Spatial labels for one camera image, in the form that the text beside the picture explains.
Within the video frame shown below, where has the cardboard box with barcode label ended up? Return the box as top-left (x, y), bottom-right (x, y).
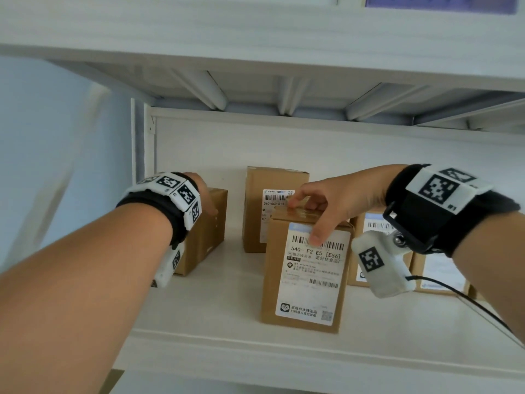
top-left (347, 208), bottom-right (414, 288)

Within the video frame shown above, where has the tall labelled cardboard box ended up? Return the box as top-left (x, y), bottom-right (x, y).
top-left (261, 199), bottom-right (356, 335)

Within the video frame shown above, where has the black wrist strap with markers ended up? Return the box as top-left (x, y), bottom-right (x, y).
top-left (116, 172), bottom-right (203, 251)
top-left (383, 163), bottom-right (522, 258)

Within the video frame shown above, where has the white metal shelf unit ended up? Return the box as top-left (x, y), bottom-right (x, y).
top-left (0, 0), bottom-right (525, 394)

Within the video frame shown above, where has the person's left forearm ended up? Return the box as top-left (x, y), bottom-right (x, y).
top-left (0, 204), bottom-right (174, 394)

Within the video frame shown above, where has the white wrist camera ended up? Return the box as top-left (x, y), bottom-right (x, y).
top-left (150, 241), bottom-right (182, 289)
top-left (351, 229), bottom-right (417, 299)

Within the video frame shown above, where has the person's right hand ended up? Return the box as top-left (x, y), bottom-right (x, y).
top-left (288, 164), bottom-right (407, 247)

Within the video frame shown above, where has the purple box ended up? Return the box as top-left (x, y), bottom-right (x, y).
top-left (364, 0), bottom-right (518, 15)

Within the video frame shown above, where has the cardboard box with small label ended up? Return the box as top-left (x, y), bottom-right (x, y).
top-left (242, 166), bottom-right (311, 255)

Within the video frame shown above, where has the person's left hand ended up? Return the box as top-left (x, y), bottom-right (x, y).
top-left (182, 172), bottom-right (220, 218)

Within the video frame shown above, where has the low cardboard box white label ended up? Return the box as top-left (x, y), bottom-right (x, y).
top-left (410, 251), bottom-right (471, 297)

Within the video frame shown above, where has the black camera cable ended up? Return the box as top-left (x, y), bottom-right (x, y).
top-left (405, 275), bottom-right (525, 350)

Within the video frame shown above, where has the plain cardboard box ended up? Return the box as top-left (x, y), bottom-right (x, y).
top-left (173, 188), bottom-right (229, 277)

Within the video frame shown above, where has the person's right forearm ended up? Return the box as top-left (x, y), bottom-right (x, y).
top-left (447, 211), bottom-right (525, 325)

